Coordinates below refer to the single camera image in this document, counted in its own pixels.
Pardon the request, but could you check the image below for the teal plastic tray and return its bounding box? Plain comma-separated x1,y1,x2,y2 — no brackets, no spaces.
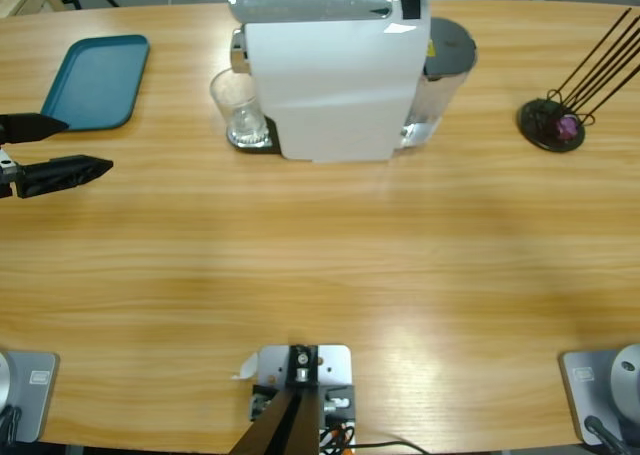
38,34,151,134

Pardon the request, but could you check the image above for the silver drip tray grid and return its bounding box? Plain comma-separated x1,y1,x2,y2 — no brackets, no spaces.
225,117,282,155

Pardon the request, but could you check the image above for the thin black cable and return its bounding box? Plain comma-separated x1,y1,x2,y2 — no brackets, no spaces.
349,440,432,455

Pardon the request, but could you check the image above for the black base cable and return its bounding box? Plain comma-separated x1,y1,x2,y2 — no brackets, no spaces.
0,404,24,446
583,414,629,455

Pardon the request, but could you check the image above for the black capsule holder with rods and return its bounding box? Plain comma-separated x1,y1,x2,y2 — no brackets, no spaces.
517,8,640,154

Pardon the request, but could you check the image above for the grey coffee machine lever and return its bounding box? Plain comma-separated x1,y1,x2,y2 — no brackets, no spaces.
227,0,395,25

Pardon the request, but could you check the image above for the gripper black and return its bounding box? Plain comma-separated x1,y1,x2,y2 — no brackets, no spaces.
0,113,114,200

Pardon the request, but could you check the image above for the white mount block dark post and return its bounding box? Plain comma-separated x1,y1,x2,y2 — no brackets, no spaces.
229,343,357,455

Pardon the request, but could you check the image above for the white capsule coffee machine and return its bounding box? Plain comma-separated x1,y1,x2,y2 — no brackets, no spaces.
228,0,432,165

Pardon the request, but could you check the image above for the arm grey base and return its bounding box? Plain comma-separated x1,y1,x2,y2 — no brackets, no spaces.
0,349,61,444
558,343,640,447

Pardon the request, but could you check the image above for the clear water tank black lid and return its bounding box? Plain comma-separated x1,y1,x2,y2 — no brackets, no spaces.
399,17,480,150

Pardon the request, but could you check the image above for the white tape tag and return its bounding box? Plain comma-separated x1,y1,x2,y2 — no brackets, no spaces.
230,352,260,381

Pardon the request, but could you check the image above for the orange cable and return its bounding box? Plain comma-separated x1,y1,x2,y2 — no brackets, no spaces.
319,422,357,449

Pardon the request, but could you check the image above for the clear glass cup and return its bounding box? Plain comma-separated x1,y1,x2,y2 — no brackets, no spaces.
208,67,269,149

